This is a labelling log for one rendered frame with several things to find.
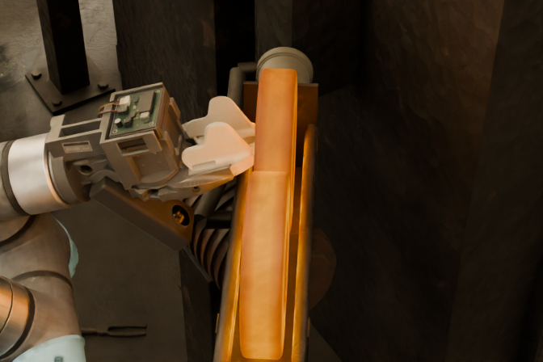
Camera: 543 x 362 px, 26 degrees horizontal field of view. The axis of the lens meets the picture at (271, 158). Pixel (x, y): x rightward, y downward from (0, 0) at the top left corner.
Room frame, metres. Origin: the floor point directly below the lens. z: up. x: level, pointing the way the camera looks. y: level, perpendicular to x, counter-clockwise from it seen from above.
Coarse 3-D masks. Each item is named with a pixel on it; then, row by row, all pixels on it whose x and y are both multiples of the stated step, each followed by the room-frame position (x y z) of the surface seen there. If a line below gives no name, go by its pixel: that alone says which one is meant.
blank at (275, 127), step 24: (264, 72) 0.83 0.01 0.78; (288, 72) 0.83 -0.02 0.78; (264, 96) 0.79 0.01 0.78; (288, 96) 0.79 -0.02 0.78; (264, 120) 0.77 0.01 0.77; (288, 120) 0.77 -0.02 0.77; (264, 144) 0.75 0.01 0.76; (288, 144) 0.75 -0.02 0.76; (264, 168) 0.74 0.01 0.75; (288, 168) 0.73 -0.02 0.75
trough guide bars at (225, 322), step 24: (312, 144) 0.84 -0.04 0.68; (312, 168) 0.80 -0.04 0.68; (240, 192) 0.76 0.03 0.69; (312, 192) 0.77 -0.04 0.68; (240, 216) 0.73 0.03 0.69; (312, 216) 0.74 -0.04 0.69; (240, 240) 0.70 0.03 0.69; (240, 264) 0.69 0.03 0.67; (216, 336) 0.59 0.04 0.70; (216, 360) 0.56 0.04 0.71
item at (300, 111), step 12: (252, 84) 0.88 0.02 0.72; (300, 84) 0.88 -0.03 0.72; (312, 84) 0.88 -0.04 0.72; (252, 96) 0.88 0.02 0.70; (300, 96) 0.88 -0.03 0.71; (312, 96) 0.88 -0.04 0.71; (252, 108) 0.88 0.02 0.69; (300, 108) 0.88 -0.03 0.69; (312, 108) 0.87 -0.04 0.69; (252, 120) 0.88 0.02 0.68; (300, 120) 0.87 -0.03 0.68; (312, 120) 0.87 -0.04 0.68; (300, 132) 0.87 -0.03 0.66; (300, 144) 0.87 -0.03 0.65; (300, 156) 0.87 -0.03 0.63
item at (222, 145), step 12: (216, 132) 0.78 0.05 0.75; (228, 132) 0.78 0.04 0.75; (204, 144) 0.78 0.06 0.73; (216, 144) 0.78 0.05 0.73; (228, 144) 0.78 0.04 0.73; (240, 144) 0.78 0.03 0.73; (252, 144) 0.80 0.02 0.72; (192, 156) 0.78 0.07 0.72; (204, 156) 0.78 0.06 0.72; (216, 156) 0.78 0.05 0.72; (228, 156) 0.78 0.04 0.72; (240, 156) 0.78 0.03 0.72; (252, 156) 0.78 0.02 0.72; (192, 168) 0.78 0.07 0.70; (204, 168) 0.78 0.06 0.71; (240, 168) 0.77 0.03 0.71
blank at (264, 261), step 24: (264, 192) 0.65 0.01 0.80; (288, 192) 0.69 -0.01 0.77; (264, 216) 0.63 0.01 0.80; (288, 216) 0.69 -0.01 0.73; (264, 240) 0.61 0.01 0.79; (288, 240) 0.70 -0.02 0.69; (264, 264) 0.60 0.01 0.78; (240, 288) 0.59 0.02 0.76; (264, 288) 0.58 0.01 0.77; (240, 312) 0.58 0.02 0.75; (264, 312) 0.57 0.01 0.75; (240, 336) 0.57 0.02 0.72; (264, 336) 0.57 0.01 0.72
